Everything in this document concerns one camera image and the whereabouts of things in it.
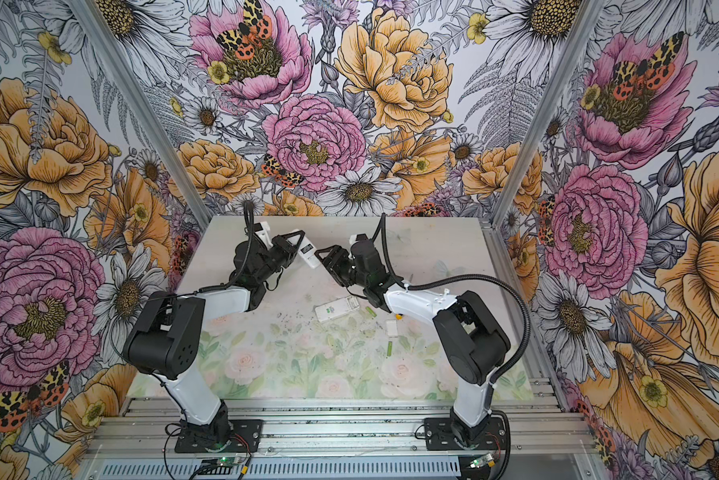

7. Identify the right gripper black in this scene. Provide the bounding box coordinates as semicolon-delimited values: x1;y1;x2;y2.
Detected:
316;243;371;287

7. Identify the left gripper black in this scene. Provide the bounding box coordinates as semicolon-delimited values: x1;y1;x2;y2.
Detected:
256;230;306;280

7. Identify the red white remote control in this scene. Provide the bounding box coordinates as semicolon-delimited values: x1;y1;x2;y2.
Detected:
298;237;322;269

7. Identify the white battery cover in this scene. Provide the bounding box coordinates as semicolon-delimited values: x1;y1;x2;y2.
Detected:
385;320;399;338

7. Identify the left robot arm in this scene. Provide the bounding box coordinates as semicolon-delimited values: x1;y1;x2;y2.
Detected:
124;223;306;453

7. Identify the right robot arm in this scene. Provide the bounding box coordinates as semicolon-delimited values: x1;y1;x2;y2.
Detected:
315;234;513;449

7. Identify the left circuit board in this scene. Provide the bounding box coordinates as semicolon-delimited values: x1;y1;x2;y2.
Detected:
201;456;246;470

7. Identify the circuit board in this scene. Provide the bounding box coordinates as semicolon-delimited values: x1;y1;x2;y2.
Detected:
201;456;246;470
469;453;495;470

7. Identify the right circuit board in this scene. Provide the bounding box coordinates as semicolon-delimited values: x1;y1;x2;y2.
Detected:
469;453;495;470

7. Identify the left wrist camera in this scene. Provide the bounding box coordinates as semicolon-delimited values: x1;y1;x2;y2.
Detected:
254;221;274;249

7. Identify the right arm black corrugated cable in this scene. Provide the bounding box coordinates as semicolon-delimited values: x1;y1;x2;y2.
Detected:
379;212;533;480

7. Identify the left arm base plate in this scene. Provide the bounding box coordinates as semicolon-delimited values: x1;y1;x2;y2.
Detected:
175;419;264;454

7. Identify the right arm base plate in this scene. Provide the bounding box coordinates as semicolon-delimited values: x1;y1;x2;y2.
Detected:
423;414;511;451

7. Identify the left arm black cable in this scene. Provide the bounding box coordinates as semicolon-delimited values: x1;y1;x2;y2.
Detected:
154;200;259;457

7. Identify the aluminium frame rail front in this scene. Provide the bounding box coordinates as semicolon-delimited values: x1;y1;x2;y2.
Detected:
90;398;595;458

